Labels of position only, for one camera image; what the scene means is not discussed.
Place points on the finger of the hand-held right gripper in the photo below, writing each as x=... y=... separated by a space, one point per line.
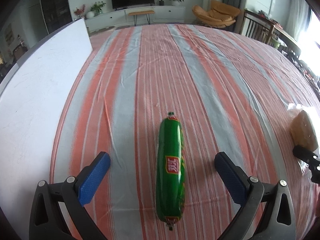
x=302 y=153

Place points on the white television cabinet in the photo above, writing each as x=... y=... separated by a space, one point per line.
x=170 y=13

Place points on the round white vase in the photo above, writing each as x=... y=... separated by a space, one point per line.
x=90 y=14

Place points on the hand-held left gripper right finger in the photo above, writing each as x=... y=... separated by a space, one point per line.
x=228 y=175

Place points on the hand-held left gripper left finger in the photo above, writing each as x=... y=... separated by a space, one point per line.
x=96 y=175

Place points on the bushy green potted plant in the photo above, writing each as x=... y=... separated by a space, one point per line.
x=97 y=8

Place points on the black display cabinet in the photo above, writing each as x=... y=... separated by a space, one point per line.
x=56 y=5

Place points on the small dark pot plant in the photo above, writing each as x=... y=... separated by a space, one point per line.
x=161 y=0

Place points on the red flowers in vase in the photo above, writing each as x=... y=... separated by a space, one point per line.
x=79 y=12

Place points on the white curtain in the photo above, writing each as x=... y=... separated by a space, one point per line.
x=297 y=17

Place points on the yellow cake packet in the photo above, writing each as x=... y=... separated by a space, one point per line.
x=305 y=130

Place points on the striped orange grey tablecloth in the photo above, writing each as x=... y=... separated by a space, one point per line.
x=200 y=80

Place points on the white cardboard box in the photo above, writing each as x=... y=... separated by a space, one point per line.
x=32 y=92

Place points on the wooden bench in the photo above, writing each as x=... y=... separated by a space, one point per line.
x=141 y=12

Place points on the orange lounge chair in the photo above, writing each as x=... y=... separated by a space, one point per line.
x=217 y=15

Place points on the green sausage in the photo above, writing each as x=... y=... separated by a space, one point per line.
x=171 y=167

